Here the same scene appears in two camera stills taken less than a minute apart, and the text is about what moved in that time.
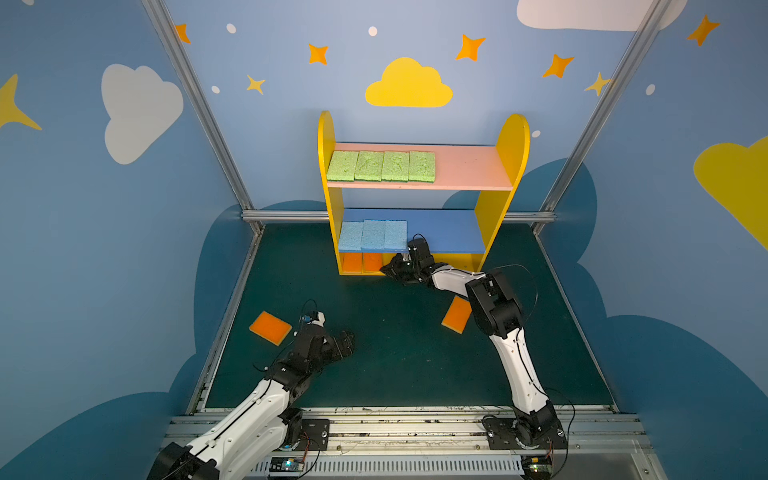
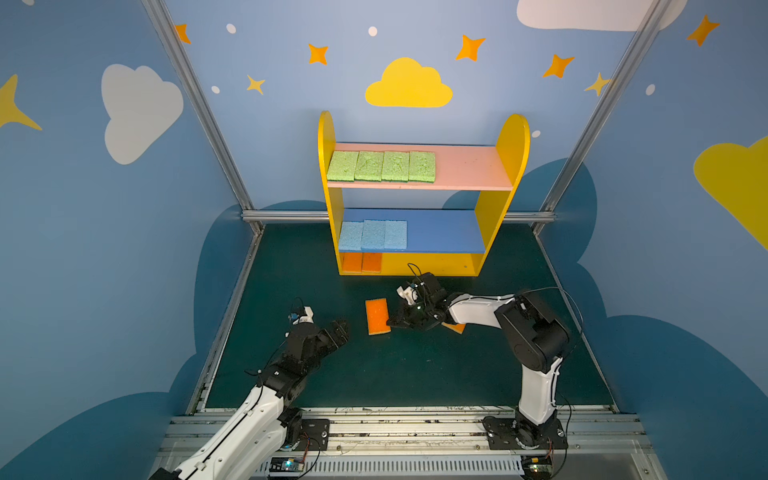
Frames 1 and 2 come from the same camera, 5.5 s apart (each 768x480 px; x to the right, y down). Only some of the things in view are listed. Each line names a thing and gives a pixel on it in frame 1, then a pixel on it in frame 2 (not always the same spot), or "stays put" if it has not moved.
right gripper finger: x=400 y=269 -> x=401 y=320
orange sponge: x=372 y=261 stays put
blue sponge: x=373 y=236 stays put
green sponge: x=342 y=166 stays put
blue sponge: x=395 y=236 stays put
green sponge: x=395 y=166 stays put
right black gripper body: x=405 y=268 -> x=417 y=309
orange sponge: x=271 y=328 -> x=377 y=315
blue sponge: x=351 y=236 stays put
